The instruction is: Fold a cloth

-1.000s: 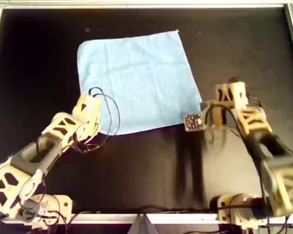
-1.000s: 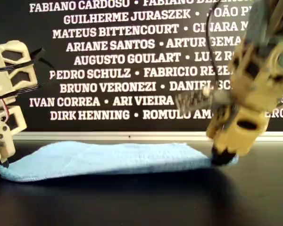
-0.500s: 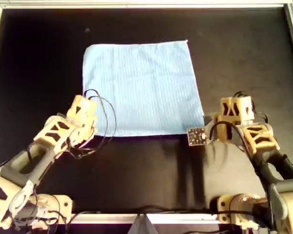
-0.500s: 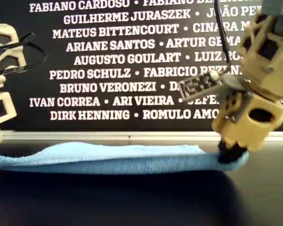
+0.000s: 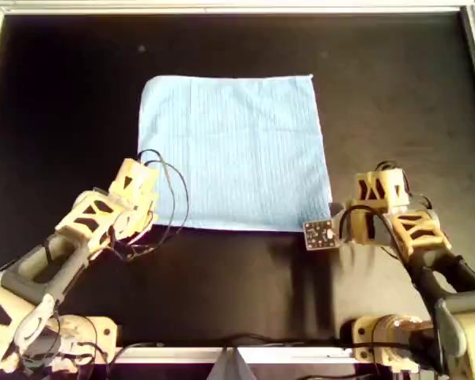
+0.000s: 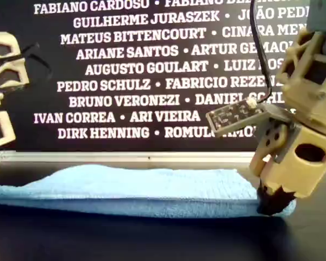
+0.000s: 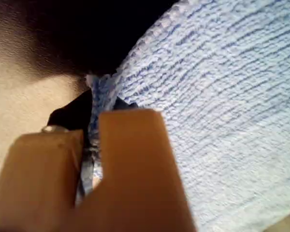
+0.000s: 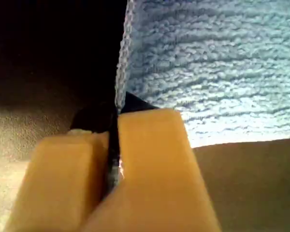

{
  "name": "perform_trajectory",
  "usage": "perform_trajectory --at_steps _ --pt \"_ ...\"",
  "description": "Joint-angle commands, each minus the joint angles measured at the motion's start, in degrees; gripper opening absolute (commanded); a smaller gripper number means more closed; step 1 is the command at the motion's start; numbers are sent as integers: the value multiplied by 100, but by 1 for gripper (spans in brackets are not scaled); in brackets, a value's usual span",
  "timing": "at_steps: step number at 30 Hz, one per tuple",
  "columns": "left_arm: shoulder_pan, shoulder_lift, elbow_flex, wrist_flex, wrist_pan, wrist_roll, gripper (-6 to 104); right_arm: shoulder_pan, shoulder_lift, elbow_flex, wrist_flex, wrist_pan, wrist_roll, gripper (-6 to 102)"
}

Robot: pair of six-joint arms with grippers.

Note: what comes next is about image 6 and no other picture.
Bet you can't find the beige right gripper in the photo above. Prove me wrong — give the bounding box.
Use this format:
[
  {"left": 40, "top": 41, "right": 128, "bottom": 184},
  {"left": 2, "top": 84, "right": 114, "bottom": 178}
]
[{"left": 249, "top": 119, "right": 326, "bottom": 216}]

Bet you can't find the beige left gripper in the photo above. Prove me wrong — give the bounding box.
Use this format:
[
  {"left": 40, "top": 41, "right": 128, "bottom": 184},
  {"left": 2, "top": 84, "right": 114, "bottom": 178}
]
[{"left": 0, "top": 92, "right": 17, "bottom": 175}]

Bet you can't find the light blue cloth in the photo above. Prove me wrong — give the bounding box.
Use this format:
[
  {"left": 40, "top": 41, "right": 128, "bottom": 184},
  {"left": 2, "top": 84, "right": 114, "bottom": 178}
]
[{"left": 0, "top": 164, "right": 297, "bottom": 220}]

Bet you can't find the black banner with white names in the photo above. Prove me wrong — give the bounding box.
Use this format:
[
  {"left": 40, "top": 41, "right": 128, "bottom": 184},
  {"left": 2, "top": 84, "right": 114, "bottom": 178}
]
[{"left": 0, "top": 0, "right": 310, "bottom": 152}]

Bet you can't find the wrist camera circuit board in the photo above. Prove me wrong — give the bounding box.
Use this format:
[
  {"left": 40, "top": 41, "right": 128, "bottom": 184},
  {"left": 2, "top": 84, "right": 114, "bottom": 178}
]
[{"left": 206, "top": 98, "right": 297, "bottom": 138}]

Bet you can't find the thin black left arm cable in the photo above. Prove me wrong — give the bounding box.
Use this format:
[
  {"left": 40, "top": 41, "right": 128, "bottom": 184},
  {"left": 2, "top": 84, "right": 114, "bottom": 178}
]
[{"left": 15, "top": 42, "right": 52, "bottom": 79}]

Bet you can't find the aluminium table edge frame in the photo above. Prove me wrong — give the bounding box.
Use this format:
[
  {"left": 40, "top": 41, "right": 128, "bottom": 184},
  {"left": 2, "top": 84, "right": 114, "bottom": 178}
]
[{"left": 0, "top": 151, "right": 258, "bottom": 164}]

